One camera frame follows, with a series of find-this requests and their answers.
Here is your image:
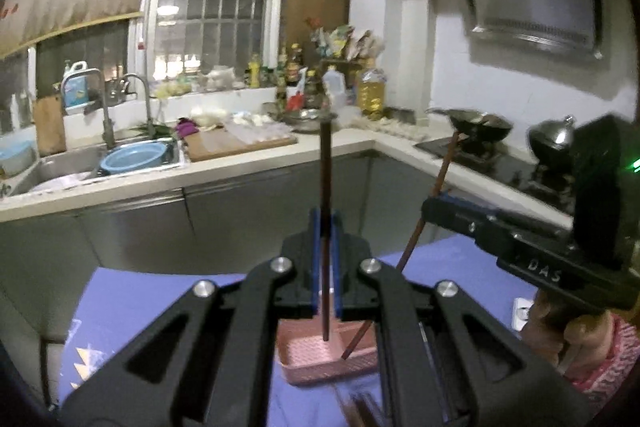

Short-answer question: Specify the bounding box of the brown chopstick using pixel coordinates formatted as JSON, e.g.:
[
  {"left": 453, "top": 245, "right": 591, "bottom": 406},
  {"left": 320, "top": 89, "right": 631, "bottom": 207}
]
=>
[{"left": 341, "top": 131, "right": 460, "bottom": 360}]

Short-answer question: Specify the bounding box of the dark chopstick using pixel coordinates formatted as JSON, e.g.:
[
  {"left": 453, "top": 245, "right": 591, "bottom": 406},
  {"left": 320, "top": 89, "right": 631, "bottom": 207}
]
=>
[{"left": 320, "top": 117, "right": 332, "bottom": 341}]

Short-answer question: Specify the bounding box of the right hand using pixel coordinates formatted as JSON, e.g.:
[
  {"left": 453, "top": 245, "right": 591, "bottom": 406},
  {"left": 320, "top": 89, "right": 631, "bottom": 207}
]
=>
[{"left": 521, "top": 289, "right": 615, "bottom": 379}]

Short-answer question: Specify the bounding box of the black gas stove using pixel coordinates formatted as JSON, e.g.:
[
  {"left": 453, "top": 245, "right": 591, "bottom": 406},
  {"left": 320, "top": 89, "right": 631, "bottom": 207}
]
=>
[{"left": 414, "top": 136, "right": 576, "bottom": 212}]

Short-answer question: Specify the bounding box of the pink perforated utensil basket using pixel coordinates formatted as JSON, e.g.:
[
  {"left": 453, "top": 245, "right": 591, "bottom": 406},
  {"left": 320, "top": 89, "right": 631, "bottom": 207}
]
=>
[{"left": 276, "top": 317, "right": 378, "bottom": 386}]

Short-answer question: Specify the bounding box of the purple patterned tablecloth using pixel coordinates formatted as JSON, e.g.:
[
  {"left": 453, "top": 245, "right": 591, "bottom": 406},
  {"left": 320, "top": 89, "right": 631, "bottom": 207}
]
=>
[{"left": 58, "top": 235, "right": 536, "bottom": 426}]

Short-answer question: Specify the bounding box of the steel lidded pot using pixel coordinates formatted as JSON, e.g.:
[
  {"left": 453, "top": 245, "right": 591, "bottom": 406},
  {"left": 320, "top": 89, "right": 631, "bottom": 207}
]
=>
[{"left": 527, "top": 115, "right": 576, "bottom": 152}]

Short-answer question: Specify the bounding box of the blue plastic basin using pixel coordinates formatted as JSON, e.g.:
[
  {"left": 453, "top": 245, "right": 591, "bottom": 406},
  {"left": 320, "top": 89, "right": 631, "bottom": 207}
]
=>
[{"left": 100, "top": 142, "right": 167, "bottom": 176}]

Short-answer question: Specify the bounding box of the steel sink faucet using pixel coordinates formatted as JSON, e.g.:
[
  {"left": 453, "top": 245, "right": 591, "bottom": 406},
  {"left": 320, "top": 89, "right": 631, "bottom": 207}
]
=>
[{"left": 60, "top": 68, "right": 116, "bottom": 150}]

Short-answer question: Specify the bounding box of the steel mixing bowl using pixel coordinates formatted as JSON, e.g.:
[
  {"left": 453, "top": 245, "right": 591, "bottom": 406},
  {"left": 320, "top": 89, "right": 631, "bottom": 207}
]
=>
[{"left": 281, "top": 108, "right": 337, "bottom": 133}]

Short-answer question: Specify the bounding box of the cooking oil bottle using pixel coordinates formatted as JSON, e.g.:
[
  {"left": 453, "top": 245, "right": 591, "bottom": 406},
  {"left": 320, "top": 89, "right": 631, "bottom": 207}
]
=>
[{"left": 357, "top": 58, "right": 387, "bottom": 120}]

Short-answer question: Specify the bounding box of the upright wooden chopping board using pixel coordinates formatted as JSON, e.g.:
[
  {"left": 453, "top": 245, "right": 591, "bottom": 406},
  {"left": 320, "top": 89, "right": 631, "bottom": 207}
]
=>
[{"left": 32, "top": 94, "right": 66, "bottom": 157}]

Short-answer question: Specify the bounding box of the white plastic jug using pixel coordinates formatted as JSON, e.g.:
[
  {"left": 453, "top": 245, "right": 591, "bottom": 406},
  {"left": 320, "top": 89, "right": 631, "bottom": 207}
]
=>
[{"left": 322, "top": 65, "right": 347, "bottom": 110}]

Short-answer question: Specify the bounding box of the yellow condiment bottle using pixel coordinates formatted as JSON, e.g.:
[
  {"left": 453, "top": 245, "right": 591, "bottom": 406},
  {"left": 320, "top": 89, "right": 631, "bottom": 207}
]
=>
[{"left": 247, "top": 53, "right": 262, "bottom": 89}]

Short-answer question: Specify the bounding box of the blue label detergent jug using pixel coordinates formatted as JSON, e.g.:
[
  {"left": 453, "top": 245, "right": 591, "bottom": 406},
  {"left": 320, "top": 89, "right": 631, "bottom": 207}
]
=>
[{"left": 61, "top": 61, "right": 89, "bottom": 108}]

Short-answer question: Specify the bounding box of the dark soy sauce bottle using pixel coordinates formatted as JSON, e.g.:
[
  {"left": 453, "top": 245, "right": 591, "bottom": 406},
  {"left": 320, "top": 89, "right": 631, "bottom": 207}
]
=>
[{"left": 285, "top": 42, "right": 303, "bottom": 87}]

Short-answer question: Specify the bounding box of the black wok with handle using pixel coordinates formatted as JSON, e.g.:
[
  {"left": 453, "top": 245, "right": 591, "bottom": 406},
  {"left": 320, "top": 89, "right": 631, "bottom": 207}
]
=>
[{"left": 425, "top": 107, "right": 513, "bottom": 143}]

